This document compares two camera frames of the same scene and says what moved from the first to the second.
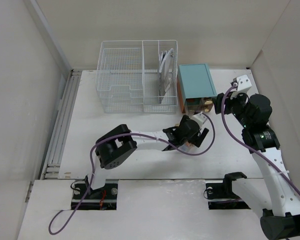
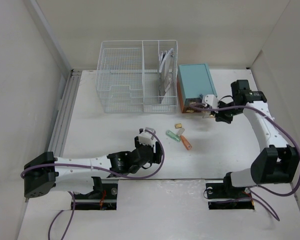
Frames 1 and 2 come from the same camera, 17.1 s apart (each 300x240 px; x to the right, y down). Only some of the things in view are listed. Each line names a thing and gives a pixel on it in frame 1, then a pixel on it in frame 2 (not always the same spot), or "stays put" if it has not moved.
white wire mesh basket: (138, 76) stays put
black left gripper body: (182, 142) to (155, 158)
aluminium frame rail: (54, 159) stays put
